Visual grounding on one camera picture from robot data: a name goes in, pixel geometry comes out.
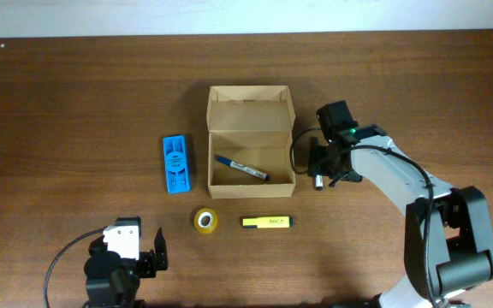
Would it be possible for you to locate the black whiteboard marker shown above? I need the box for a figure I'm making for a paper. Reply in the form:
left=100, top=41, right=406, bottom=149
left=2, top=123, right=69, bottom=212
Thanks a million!
left=314, top=175, right=324, bottom=191

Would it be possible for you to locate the yellow highlighter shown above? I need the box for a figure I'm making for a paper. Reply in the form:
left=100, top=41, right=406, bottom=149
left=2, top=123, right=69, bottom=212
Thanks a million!
left=241, top=216, right=294, bottom=228

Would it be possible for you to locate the blue whiteboard marker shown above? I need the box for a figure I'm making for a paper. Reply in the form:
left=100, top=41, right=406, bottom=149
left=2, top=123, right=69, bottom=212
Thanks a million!
left=216, top=155, right=270, bottom=181

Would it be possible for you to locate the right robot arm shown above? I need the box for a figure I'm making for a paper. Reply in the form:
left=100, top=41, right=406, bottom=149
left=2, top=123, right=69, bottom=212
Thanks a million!
left=307, top=101, right=493, bottom=307

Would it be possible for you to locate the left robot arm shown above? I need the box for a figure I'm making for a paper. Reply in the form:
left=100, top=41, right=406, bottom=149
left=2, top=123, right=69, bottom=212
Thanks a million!
left=84, top=216, right=169, bottom=308

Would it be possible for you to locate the yellow tape roll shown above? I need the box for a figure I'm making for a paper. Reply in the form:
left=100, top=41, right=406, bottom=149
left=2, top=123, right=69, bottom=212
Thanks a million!
left=193, top=208, right=218, bottom=234

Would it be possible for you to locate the open cardboard box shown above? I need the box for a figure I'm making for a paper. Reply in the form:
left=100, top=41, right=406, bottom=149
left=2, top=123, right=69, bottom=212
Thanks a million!
left=206, top=86, right=296, bottom=199

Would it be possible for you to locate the black right camera cable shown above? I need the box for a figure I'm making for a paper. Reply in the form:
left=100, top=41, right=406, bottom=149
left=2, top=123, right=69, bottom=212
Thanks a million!
left=288, top=126, right=438, bottom=308

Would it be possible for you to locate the black camera cable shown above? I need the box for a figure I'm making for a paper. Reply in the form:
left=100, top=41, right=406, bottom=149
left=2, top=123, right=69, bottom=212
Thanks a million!
left=43, top=228, right=105, bottom=308
left=288, top=126, right=438, bottom=308

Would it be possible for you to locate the black left camera cable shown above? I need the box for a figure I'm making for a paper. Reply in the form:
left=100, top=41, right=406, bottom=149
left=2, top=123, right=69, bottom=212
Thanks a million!
left=43, top=228, right=105, bottom=308

